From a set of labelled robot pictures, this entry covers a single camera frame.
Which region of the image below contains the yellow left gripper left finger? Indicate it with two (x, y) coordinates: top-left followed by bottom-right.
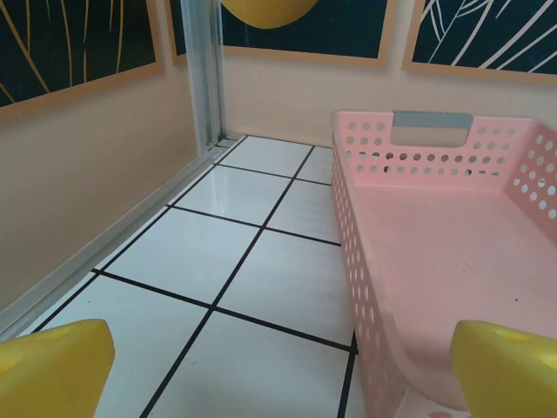
(0, 319), (116, 418)

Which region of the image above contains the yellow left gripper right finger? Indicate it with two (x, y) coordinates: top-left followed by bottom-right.
(450, 320), (557, 418)

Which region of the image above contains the pink perforated plastic basket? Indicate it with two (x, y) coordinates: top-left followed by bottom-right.
(329, 110), (557, 413)

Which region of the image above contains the aluminium frame floor rail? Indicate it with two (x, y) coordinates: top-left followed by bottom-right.
(0, 133), (247, 341)

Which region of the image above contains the wall panel with leaf outlines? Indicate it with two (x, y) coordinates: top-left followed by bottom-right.
(402, 0), (557, 86)

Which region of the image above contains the aluminium frame post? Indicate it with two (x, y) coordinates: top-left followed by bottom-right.
(179, 0), (239, 152)

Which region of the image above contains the wall panel with yellow oval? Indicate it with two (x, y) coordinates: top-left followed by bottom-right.
(167, 0), (391, 69)

